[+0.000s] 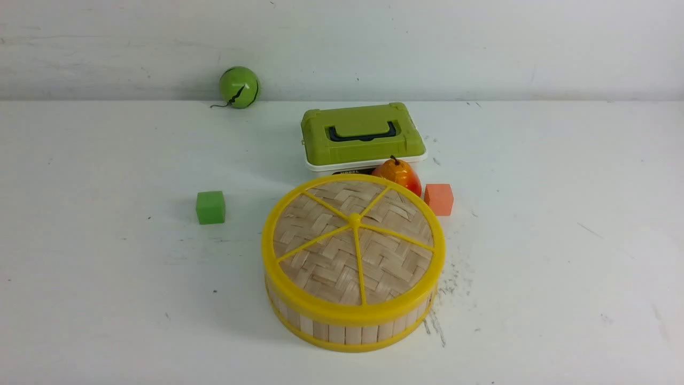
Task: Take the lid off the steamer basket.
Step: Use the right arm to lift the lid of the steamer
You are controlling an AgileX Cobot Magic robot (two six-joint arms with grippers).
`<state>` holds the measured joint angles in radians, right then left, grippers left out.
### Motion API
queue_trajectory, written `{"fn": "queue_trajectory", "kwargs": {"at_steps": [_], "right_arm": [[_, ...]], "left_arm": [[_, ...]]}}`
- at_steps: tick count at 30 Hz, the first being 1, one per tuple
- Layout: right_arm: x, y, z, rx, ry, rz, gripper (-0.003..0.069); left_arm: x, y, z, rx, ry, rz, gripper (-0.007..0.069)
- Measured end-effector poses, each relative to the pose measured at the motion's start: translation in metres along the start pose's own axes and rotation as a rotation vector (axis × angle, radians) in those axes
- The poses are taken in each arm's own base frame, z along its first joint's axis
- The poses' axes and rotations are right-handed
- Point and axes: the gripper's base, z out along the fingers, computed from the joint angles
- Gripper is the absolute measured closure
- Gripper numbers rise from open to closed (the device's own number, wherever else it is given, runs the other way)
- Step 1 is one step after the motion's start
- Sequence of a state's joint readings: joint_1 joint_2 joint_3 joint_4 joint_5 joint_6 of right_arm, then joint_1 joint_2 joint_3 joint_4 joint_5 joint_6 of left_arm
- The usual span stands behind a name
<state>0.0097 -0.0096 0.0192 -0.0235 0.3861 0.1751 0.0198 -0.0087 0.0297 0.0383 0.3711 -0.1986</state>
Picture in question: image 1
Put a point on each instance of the green lidded storage box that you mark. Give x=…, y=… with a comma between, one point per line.
x=351, y=138

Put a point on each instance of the orange red toy pear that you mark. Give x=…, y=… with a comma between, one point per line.
x=400, y=172

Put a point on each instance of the green toy ball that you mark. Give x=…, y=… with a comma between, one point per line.
x=239, y=87

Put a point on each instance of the yellow bamboo steamer basket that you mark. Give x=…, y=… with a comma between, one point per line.
x=348, y=339

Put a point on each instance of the yellow woven bamboo steamer lid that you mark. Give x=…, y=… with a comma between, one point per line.
x=352, y=250

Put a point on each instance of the orange cube block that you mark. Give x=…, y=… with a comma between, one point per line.
x=439, y=197

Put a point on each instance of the green cube block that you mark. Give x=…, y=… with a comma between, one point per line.
x=210, y=207

